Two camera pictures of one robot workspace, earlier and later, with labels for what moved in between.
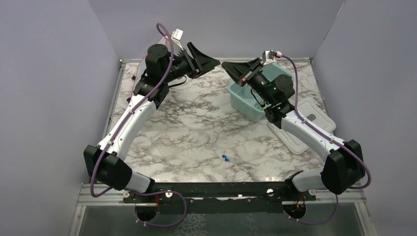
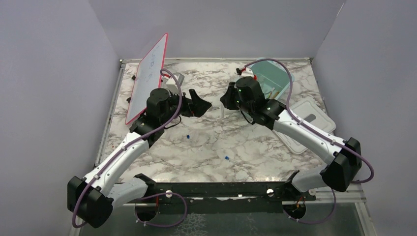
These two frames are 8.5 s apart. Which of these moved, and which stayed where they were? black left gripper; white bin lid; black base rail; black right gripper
Moved: black right gripper; black left gripper
Stayed: white bin lid; black base rail
